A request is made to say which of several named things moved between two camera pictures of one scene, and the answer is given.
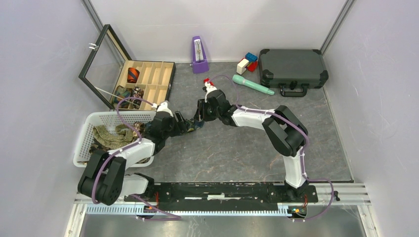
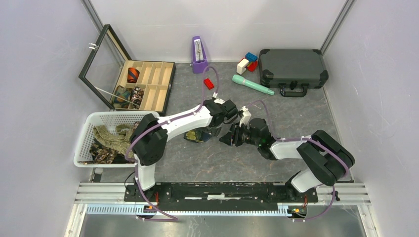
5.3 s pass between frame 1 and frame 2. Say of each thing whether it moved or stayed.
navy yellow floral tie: moved
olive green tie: stayed
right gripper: moved
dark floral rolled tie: stayed
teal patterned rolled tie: stayed
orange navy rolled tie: stayed
